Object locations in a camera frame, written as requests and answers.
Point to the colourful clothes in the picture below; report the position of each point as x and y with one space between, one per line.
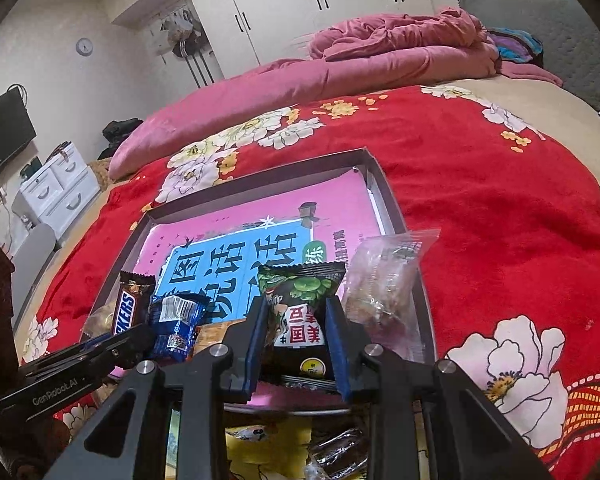
517 47

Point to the red floral blanket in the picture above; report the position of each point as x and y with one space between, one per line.
480 185

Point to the clear pastry packet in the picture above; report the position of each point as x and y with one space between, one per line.
100 317

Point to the dark clothes pile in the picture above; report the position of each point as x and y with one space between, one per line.
120 135

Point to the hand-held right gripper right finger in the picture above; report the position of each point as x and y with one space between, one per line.
337 350

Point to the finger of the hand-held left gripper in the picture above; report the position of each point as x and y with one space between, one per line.
105 344

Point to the clear snack packet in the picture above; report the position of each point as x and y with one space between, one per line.
380 280

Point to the blue snack packet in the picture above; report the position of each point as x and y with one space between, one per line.
180 330

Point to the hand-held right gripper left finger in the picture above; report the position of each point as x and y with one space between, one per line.
255 350

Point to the yellow snack packet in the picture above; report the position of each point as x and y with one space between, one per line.
270 450

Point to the grey cardboard box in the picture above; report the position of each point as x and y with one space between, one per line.
385 200

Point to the brown chocolate bar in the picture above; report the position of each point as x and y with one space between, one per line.
130 305

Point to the pink quilt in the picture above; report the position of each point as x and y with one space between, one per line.
280 90

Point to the brown plush blanket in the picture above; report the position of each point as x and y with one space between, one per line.
100 169

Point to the dark brown snack packet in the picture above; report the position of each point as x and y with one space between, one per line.
340 452

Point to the white wall socket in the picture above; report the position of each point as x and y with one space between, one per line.
0 197

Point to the pink cloth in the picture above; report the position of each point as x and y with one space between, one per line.
530 74

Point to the round wall clock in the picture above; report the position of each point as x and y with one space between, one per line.
85 46

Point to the pink book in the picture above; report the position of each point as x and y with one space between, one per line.
260 210

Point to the grey padded headboard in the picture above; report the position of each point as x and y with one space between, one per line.
570 35

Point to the black television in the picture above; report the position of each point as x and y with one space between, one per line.
2 135

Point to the white drawer cabinet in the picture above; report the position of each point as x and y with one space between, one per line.
60 185

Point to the dark green pea packet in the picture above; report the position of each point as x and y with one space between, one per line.
300 290

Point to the white wardrobe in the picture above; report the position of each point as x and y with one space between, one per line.
330 10

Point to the coat rack with clothes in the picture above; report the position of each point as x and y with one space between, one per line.
185 40

